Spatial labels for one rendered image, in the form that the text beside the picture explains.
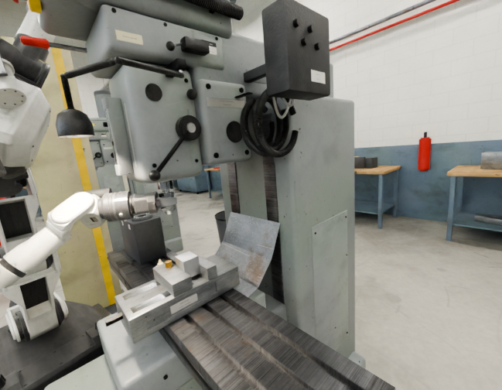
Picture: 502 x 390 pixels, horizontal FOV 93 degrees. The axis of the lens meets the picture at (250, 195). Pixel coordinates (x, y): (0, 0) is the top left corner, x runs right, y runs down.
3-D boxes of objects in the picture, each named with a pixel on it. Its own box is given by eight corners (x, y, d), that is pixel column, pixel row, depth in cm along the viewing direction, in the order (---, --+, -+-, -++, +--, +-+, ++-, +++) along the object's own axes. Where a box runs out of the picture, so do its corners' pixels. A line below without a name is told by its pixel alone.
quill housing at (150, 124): (146, 185, 64) (123, 54, 57) (124, 182, 79) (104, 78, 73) (207, 175, 76) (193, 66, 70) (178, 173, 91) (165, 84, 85)
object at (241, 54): (198, 91, 70) (189, 15, 67) (167, 105, 87) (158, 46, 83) (336, 104, 122) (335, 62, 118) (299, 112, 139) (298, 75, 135)
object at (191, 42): (169, 48, 59) (165, 29, 59) (162, 53, 62) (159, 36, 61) (210, 57, 67) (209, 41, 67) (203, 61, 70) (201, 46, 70)
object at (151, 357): (131, 428, 60) (122, 388, 57) (102, 349, 85) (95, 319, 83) (268, 320, 92) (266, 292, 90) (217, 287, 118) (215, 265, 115)
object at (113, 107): (120, 176, 67) (104, 96, 63) (116, 175, 70) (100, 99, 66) (134, 173, 69) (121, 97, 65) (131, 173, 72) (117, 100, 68)
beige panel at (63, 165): (66, 339, 193) (-22, 20, 148) (63, 316, 222) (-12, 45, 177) (134, 307, 226) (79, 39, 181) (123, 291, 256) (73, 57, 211)
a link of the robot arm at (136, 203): (153, 190, 71) (108, 195, 68) (158, 221, 73) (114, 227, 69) (156, 185, 83) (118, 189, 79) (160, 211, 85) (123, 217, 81)
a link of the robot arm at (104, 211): (112, 211, 69) (66, 217, 65) (122, 227, 77) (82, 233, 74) (113, 179, 74) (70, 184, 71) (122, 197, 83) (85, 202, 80)
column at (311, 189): (308, 452, 109) (288, 89, 78) (241, 383, 144) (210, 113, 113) (357, 376, 141) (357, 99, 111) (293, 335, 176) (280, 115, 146)
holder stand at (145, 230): (140, 265, 104) (131, 221, 100) (125, 252, 120) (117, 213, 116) (167, 254, 112) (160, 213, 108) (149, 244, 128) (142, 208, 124)
